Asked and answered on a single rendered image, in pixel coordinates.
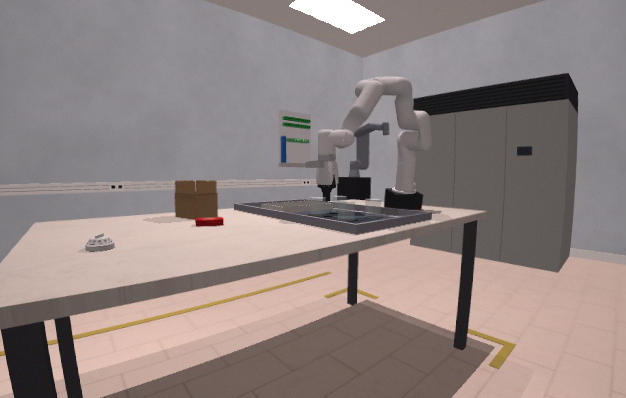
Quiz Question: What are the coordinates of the brown cardboard box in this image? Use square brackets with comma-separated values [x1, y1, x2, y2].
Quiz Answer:
[175, 180, 218, 220]

